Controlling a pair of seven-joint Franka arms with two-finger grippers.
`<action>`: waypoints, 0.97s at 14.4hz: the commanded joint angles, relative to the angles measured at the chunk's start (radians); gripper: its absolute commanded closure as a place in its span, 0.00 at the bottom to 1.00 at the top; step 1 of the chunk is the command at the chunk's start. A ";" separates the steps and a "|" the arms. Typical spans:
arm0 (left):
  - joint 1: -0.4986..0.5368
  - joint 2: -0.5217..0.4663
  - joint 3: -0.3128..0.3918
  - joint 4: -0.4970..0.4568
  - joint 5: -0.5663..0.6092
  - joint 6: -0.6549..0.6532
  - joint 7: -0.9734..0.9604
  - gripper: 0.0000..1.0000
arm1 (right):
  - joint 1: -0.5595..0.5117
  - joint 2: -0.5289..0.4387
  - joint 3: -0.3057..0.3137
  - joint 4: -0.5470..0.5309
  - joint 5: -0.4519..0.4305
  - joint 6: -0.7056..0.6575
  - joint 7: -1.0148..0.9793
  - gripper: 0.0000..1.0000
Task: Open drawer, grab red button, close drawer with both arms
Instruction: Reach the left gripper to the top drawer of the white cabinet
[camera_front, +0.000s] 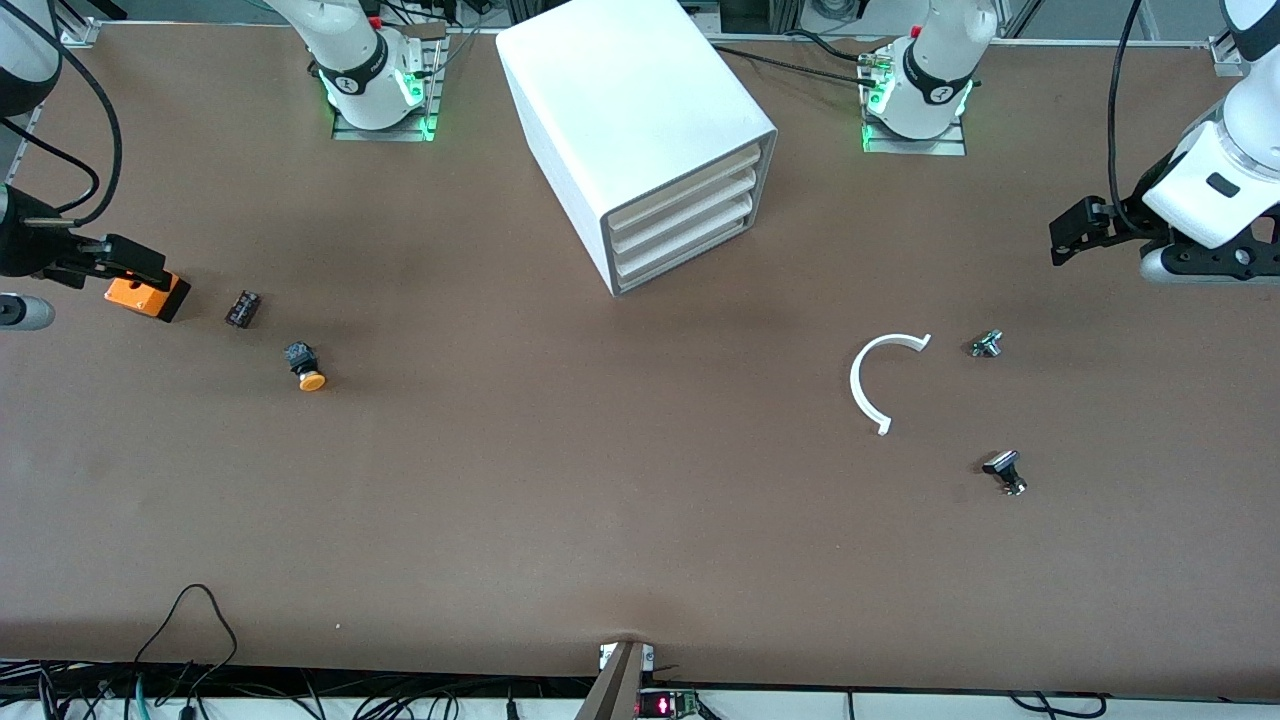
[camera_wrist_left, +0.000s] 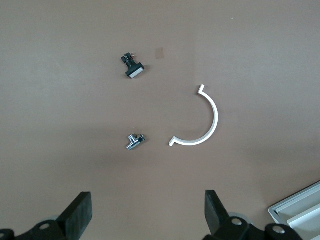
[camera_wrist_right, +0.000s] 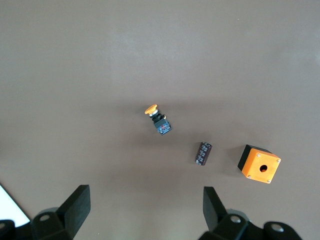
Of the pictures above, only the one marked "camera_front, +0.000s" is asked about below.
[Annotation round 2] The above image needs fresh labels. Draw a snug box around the orange button box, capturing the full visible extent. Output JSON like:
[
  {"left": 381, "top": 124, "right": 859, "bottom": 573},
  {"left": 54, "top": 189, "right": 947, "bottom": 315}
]
[{"left": 104, "top": 272, "right": 192, "bottom": 323}]

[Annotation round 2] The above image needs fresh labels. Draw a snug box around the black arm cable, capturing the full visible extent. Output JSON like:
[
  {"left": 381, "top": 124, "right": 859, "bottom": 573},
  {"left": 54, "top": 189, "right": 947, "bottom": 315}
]
[
  {"left": 0, "top": 0, "right": 123, "bottom": 229},
  {"left": 1105, "top": 0, "right": 1176, "bottom": 241}
]

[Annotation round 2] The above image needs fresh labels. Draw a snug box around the circuit board with red display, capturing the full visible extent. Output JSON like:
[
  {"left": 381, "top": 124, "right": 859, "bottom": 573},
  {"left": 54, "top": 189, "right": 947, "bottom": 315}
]
[{"left": 638, "top": 688, "right": 701, "bottom": 719}]

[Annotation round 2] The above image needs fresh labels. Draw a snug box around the thin black looped cable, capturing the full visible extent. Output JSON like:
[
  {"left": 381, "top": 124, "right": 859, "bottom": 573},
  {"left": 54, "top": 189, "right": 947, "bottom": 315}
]
[{"left": 130, "top": 584, "right": 241, "bottom": 696}]

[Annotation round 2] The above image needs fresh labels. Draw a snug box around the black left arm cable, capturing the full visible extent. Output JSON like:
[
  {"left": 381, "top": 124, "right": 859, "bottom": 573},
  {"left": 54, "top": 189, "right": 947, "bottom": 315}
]
[{"left": 1105, "top": 0, "right": 1176, "bottom": 241}]

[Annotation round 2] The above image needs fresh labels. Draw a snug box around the white drawer cabinet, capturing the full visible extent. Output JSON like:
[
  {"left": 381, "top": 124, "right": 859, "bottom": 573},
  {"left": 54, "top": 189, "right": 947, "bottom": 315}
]
[{"left": 495, "top": 0, "right": 779, "bottom": 298}]

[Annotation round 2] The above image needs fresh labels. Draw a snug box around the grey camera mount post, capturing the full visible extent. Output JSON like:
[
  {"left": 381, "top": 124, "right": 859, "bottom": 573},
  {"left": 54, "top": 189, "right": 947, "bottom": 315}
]
[{"left": 575, "top": 640, "right": 657, "bottom": 720}]

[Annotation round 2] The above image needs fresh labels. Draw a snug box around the white curved plastic piece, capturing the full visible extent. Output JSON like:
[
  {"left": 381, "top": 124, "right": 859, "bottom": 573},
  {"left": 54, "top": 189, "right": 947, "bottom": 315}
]
[{"left": 850, "top": 332, "right": 933, "bottom": 437}]

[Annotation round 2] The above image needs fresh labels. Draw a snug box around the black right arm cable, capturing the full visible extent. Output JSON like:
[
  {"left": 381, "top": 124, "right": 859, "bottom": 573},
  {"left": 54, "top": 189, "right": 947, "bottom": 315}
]
[{"left": 0, "top": 0, "right": 123, "bottom": 229}]

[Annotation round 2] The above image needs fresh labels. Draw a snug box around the white table edge duct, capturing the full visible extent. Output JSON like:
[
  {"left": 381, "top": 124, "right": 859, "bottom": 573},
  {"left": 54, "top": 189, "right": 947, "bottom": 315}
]
[{"left": 0, "top": 688, "right": 1280, "bottom": 720}]

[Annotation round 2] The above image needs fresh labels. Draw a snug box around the white highest drawer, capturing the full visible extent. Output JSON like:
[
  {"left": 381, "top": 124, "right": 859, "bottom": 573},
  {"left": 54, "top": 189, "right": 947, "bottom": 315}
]
[{"left": 606, "top": 143, "right": 769, "bottom": 233}]

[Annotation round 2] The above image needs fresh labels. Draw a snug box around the black and silver switch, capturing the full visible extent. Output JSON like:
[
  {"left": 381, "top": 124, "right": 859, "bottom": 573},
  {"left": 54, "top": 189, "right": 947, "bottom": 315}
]
[{"left": 981, "top": 450, "right": 1029, "bottom": 497}]

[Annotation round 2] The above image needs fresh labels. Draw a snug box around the black base cable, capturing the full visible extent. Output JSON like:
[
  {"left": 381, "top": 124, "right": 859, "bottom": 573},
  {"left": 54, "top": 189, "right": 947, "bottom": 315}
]
[
  {"left": 712, "top": 44, "right": 881, "bottom": 79},
  {"left": 788, "top": 28, "right": 881, "bottom": 63}
]

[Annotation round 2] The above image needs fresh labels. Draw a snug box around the white lowest drawer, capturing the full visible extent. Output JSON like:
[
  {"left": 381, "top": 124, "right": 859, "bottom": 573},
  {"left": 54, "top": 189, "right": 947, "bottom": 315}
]
[{"left": 612, "top": 195, "right": 759, "bottom": 286}]

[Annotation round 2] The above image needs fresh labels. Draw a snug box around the orange push button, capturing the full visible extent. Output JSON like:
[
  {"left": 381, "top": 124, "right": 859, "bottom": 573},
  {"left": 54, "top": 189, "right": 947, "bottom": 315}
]
[{"left": 284, "top": 342, "right": 327, "bottom": 392}]

